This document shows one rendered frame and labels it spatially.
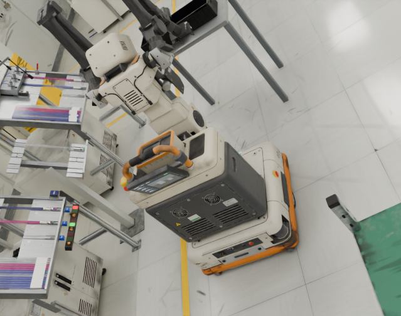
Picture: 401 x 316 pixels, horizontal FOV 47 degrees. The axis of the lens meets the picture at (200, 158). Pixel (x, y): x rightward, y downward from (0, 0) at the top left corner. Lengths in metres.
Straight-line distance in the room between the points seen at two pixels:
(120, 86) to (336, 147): 1.36
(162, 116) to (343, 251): 1.17
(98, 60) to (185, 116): 0.53
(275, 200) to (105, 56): 1.16
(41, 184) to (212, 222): 2.08
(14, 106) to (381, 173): 2.75
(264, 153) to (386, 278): 1.61
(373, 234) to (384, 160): 1.40
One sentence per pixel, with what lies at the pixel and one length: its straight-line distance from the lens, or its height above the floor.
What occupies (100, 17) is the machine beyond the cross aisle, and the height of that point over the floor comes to 0.22.
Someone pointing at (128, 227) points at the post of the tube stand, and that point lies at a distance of 3.69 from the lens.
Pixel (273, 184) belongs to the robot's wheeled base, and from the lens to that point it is 2.58.
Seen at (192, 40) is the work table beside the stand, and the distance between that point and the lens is 3.07.
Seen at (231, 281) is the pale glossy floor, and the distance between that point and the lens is 2.79.
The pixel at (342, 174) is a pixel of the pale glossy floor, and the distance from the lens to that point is 2.76.
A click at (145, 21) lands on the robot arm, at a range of 2.33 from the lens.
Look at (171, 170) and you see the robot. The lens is 2.06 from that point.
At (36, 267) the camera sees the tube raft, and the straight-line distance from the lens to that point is 2.82.
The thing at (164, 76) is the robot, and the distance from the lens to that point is 2.47.
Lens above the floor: 2.06
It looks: 35 degrees down
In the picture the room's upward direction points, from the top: 47 degrees counter-clockwise
